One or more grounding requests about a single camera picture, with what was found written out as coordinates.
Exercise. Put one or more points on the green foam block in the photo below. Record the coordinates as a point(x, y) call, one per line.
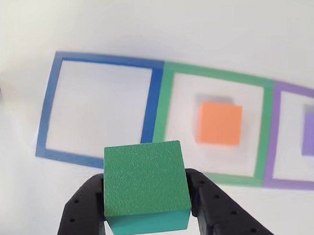
point(144, 181)

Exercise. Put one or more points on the orange foam block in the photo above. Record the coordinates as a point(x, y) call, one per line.
point(219, 123)

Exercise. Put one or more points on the purple square frame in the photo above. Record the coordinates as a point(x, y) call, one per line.
point(273, 143)

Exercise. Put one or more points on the blue square frame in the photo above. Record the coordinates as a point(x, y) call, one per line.
point(47, 107)

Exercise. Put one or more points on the green square frame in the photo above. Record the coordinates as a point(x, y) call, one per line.
point(161, 104)

